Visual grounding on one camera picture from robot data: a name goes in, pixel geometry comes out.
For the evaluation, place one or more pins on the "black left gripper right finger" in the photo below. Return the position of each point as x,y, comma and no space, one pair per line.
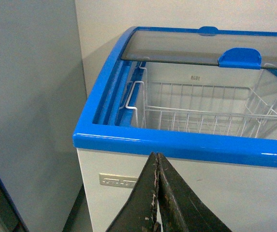
181,209

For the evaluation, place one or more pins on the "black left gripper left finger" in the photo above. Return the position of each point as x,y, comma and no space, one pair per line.
139,213

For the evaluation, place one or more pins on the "silver brand badge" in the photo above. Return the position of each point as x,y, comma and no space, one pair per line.
114,180

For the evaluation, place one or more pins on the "white blue chest freezer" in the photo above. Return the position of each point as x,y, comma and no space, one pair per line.
235,177

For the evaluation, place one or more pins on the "glass sliding lid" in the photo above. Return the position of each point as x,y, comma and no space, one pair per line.
186,46

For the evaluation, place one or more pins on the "white wire basket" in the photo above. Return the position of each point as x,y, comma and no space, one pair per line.
201,99

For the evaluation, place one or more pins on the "blue front lid handle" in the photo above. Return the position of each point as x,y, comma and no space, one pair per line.
239,57

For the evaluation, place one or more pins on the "blue lid handle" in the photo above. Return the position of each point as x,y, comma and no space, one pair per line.
208,31
239,57

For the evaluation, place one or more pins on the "blue rear lid handle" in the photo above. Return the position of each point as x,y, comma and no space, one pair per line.
208,31

